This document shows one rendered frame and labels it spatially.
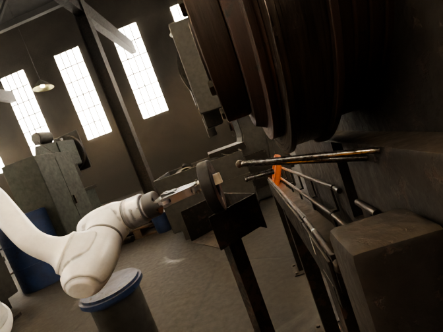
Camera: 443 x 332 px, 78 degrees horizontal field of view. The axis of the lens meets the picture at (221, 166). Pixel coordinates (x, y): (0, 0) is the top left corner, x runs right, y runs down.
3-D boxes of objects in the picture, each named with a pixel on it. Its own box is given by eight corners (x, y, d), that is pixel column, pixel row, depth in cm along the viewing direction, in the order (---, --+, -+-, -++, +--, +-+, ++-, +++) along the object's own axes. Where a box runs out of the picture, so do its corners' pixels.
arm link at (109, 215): (141, 216, 88) (133, 245, 76) (99, 233, 89) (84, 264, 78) (122, 190, 83) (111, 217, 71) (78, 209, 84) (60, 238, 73)
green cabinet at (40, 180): (50, 278, 346) (0, 167, 330) (81, 253, 415) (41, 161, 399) (83, 267, 341) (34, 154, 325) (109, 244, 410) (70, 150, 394)
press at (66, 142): (53, 234, 730) (10, 139, 702) (84, 218, 841) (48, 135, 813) (93, 222, 692) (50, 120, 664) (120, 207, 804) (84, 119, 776)
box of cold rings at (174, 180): (254, 196, 381) (236, 143, 373) (264, 213, 298) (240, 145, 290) (186, 221, 384) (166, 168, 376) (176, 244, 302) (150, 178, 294)
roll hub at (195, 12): (248, 117, 67) (209, 3, 64) (255, 108, 39) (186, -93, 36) (227, 125, 67) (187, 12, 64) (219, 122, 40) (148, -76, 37)
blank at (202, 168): (211, 159, 86) (202, 163, 86) (202, 159, 70) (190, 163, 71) (229, 205, 85) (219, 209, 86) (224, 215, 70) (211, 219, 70)
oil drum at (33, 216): (84, 261, 366) (58, 199, 357) (55, 286, 308) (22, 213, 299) (46, 273, 373) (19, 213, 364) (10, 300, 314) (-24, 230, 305)
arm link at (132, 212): (129, 233, 76) (148, 226, 76) (115, 204, 76) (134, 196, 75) (140, 222, 85) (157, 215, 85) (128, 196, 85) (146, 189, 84)
